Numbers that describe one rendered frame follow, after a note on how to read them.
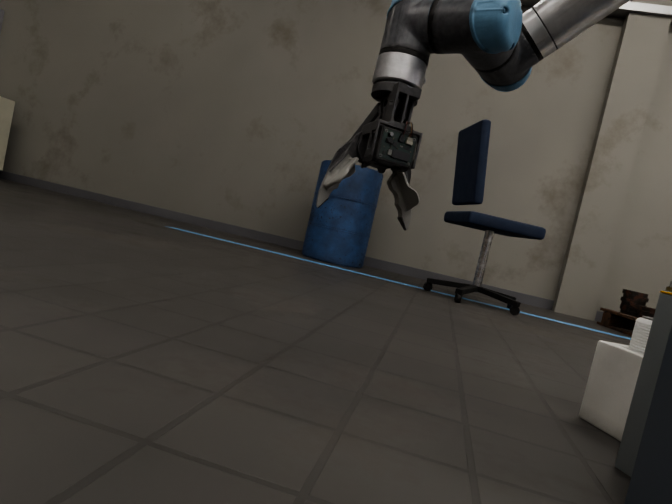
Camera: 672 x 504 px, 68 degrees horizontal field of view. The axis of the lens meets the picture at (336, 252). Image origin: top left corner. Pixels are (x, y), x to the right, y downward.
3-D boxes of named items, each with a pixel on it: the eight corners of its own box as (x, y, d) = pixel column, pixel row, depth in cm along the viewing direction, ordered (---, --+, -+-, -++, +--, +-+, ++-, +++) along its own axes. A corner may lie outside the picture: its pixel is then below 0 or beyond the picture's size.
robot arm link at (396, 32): (437, -28, 70) (384, -21, 74) (419, 49, 70) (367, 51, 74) (457, 2, 76) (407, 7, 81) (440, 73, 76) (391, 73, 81)
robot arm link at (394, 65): (370, 61, 78) (415, 78, 80) (363, 90, 78) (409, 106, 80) (390, 46, 71) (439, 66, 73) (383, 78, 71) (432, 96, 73)
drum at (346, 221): (369, 267, 421) (389, 177, 417) (354, 269, 371) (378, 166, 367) (312, 253, 434) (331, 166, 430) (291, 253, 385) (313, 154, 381)
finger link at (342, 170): (313, 190, 69) (361, 148, 71) (302, 192, 75) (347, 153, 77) (327, 208, 70) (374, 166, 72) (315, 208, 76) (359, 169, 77)
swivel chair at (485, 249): (517, 309, 347) (557, 147, 341) (528, 321, 287) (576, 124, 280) (423, 285, 364) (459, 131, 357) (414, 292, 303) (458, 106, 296)
